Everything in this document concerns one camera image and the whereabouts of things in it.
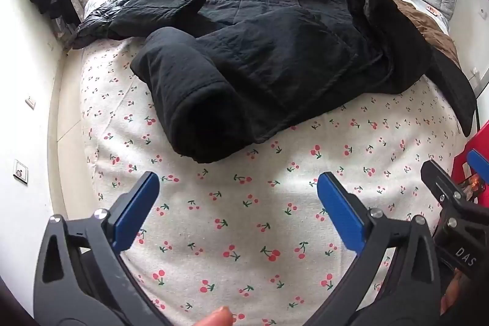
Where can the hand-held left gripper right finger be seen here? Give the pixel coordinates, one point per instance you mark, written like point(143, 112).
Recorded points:
point(340, 213)

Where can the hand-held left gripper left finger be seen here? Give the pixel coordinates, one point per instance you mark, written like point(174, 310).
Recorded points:
point(137, 213)

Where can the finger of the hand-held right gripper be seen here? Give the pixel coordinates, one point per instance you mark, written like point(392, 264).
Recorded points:
point(479, 167)
point(439, 181)

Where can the black padded coat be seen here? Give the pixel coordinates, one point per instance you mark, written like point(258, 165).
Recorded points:
point(267, 55)

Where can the person's right hand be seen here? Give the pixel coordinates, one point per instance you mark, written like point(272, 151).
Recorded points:
point(454, 289)

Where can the person's left hand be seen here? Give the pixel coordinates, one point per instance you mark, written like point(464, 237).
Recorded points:
point(216, 318)

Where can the red plastic stool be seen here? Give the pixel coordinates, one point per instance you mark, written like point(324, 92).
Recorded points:
point(468, 142)

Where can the cherry print bed cover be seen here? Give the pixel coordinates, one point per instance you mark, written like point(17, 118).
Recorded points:
point(244, 226)

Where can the brown fleece garment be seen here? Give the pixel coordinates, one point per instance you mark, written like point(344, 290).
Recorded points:
point(428, 24)

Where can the small orange packet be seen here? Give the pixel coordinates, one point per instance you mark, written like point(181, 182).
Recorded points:
point(432, 9)

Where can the black quilted down jacket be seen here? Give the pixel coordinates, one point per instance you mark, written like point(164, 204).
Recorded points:
point(114, 1)

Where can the white wall socket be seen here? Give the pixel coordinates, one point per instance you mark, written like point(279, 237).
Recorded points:
point(30, 101)
point(21, 171)
point(473, 73)
point(484, 13)

